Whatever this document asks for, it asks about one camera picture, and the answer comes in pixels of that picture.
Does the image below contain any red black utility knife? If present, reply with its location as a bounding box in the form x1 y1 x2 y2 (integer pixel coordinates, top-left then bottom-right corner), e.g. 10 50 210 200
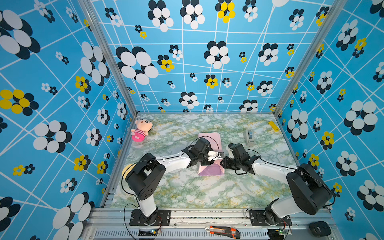
205 226 241 239

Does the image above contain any purple wrapping paper sheet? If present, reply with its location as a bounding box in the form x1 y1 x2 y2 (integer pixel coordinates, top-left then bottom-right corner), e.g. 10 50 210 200
198 133 225 177

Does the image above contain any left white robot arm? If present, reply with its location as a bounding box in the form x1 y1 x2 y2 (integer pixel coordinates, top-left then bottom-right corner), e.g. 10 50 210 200
122 136 224 218

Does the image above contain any yellow tape piece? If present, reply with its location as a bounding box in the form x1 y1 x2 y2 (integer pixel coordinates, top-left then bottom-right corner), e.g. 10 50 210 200
269 121 280 132

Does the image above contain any black computer mouse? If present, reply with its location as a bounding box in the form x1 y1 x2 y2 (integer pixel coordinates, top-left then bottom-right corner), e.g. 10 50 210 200
309 221 332 238

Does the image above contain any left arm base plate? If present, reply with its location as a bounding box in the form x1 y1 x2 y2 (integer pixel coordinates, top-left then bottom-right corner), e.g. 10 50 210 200
129 209 171 226

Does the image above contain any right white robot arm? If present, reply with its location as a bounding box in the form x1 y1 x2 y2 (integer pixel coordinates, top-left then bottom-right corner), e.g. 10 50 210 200
221 144 334 225

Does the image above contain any pink plush doll toy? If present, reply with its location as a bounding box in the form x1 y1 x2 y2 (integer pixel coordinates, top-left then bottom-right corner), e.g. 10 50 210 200
131 119 153 142

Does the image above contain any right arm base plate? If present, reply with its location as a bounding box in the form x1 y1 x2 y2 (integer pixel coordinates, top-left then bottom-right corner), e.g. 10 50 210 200
246 210 293 228

